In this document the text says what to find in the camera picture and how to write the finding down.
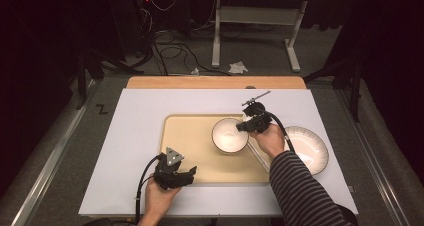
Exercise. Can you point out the beige plastic tray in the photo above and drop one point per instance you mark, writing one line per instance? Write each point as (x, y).
(193, 146)

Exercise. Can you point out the large crumpled white tissue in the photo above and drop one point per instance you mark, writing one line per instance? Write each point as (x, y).
(238, 67)

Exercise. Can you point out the white chopstick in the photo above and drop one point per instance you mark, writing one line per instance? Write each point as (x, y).
(260, 156)

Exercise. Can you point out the small white bowl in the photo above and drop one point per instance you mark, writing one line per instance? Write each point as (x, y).
(228, 137)

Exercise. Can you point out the small crumpled white tissue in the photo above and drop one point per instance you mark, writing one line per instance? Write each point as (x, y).
(195, 71)

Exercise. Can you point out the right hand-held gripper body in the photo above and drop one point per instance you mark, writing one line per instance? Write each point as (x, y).
(258, 119)

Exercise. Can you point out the person's right hand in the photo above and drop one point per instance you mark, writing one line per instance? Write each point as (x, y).
(271, 141)

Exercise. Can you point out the striped rim deep plate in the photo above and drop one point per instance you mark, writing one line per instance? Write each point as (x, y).
(308, 149)

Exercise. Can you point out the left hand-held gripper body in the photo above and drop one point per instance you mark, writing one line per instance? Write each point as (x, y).
(168, 174)

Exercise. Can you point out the wooden table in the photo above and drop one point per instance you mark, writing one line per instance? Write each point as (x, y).
(213, 82)

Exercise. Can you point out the white desk frame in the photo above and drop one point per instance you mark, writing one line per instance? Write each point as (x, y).
(256, 14)

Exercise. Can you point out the aluminium floor rail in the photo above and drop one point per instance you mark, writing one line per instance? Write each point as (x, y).
(50, 172)
(376, 166)

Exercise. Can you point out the person's left hand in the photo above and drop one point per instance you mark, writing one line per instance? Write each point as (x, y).
(158, 197)

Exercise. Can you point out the black metal stand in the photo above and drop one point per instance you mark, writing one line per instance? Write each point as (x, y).
(82, 76)
(356, 86)

